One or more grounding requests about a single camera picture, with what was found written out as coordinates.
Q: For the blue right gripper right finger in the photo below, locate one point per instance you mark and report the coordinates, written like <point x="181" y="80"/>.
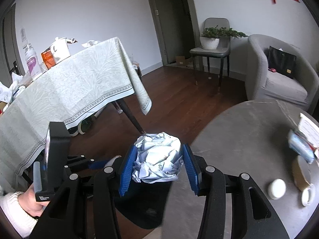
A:
<point x="192" y="168"/>

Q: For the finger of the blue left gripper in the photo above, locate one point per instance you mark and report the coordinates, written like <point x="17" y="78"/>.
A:
<point x="96" y="165"/>

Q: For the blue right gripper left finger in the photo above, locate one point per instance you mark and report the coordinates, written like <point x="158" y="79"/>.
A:
<point x="126" y="169"/>

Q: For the small white cap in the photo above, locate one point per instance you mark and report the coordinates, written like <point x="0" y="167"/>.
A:
<point x="277" y="189"/>

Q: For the blue tissue pack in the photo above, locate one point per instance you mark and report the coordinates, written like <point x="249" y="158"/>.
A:
<point x="301" y="147"/>

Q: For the white round lid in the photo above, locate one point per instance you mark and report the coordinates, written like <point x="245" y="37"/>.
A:
<point x="308" y="195"/>

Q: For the dark green trash bin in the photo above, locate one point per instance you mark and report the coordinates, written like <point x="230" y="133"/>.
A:
<point x="144" y="203"/>

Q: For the person left hand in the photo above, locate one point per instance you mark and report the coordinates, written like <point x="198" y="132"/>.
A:
<point x="27" y="201"/>

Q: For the white green shoe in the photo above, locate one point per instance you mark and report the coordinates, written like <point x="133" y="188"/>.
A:
<point x="82" y="127"/>

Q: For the round grey marble table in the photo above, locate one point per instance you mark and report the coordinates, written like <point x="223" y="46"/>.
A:
<point x="250" y="137"/>

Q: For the black table leg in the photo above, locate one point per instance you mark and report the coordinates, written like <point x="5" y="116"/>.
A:
<point x="123" y="105"/>

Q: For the white patterned tablecloth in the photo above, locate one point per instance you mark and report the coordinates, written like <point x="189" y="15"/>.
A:
<point x="69" y="92"/>

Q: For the orange package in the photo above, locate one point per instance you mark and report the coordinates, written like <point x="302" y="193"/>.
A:
<point x="48" y="58"/>

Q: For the grey armchair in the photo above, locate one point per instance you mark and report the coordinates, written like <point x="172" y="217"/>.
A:
<point x="260" y="83"/>

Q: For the small cardboard box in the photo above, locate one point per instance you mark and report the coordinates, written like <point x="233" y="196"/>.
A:
<point x="181" y="61"/>

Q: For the grey dining chair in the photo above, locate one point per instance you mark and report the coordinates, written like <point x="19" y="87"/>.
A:
<point x="222" y="52"/>

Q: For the potted green plant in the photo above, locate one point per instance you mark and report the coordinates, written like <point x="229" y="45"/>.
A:
<point x="211" y="36"/>

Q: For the black handbag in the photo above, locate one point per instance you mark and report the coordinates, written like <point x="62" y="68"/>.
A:
<point x="284" y="63"/>

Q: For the grey door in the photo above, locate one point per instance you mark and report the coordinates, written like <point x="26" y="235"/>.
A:
<point x="176" y="28"/>

